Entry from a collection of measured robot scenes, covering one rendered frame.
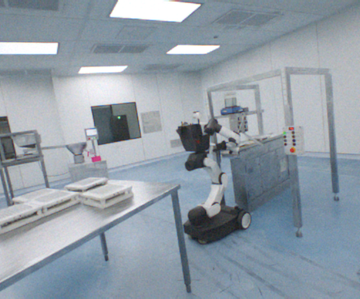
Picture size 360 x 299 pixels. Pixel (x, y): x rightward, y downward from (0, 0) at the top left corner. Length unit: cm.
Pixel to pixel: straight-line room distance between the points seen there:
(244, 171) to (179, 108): 567
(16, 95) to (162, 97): 411
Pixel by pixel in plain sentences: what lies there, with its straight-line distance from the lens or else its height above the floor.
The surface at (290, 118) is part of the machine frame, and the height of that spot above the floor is 119.
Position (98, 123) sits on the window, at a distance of 744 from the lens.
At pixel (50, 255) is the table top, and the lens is 123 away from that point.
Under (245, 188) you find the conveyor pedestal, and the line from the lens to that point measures 316.
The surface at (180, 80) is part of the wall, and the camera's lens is 863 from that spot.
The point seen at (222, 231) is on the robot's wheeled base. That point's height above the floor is 9.
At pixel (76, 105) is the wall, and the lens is 739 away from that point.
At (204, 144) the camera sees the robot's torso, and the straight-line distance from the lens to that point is 253.
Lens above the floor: 136
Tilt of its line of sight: 7 degrees down
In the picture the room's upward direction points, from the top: 8 degrees counter-clockwise
